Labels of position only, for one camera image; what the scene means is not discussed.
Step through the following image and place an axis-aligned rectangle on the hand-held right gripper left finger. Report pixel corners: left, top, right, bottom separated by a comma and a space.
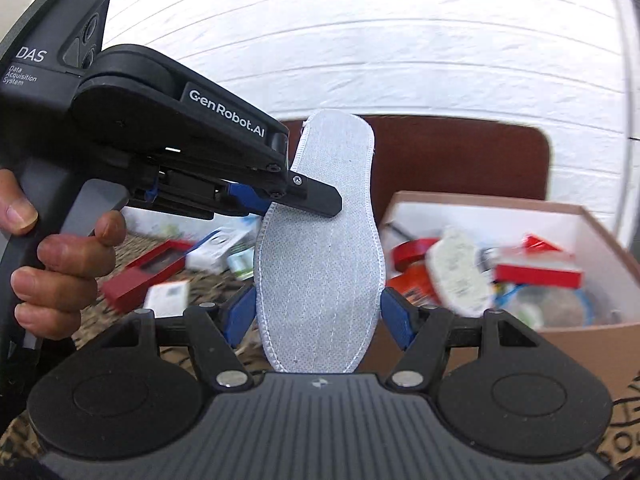
102, 285, 258, 392

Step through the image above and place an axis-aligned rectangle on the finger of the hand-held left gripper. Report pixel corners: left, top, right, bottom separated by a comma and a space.
279, 171, 344, 219
224, 182, 275, 218

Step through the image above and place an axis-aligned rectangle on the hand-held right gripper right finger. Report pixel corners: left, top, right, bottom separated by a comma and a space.
381, 287, 543, 392

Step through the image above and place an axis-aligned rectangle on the grey fabric insole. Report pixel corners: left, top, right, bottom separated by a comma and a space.
254, 109, 387, 375

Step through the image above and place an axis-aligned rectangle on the cardboard box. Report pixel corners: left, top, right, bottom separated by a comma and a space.
365, 191, 640, 403

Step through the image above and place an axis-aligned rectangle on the person's left hand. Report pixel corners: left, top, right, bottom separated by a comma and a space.
0, 169, 128, 342

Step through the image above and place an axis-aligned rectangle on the orange plastic item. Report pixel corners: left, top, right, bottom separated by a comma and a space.
394, 266, 437, 307

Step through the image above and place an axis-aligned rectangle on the letter patterned tablecloth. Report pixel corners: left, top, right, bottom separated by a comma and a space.
0, 222, 640, 466

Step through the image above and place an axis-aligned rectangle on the white and blue box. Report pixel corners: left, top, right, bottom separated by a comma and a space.
185, 225, 257, 273

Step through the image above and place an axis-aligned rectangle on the red tape roll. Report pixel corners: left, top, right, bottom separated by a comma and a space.
391, 237, 436, 274

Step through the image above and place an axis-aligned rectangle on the small white card box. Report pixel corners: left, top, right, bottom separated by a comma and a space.
144, 280, 192, 318

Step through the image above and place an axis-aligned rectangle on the red window box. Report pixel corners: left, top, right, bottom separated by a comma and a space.
100, 239, 194, 314

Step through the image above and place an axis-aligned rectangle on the brown chair back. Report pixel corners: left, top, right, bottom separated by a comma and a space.
277, 115, 551, 226

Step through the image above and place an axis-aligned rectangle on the red flat box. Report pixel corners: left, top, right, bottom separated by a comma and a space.
494, 251, 584, 291

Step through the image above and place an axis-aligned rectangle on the clear container with blue rim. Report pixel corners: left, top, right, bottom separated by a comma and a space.
500, 282, 597, 329

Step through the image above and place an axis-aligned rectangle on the red foil packet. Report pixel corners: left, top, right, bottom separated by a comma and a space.
520, 232, 576, 261

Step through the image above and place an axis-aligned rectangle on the white door frame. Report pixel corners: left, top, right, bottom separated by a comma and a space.
606, 0, 640, 243

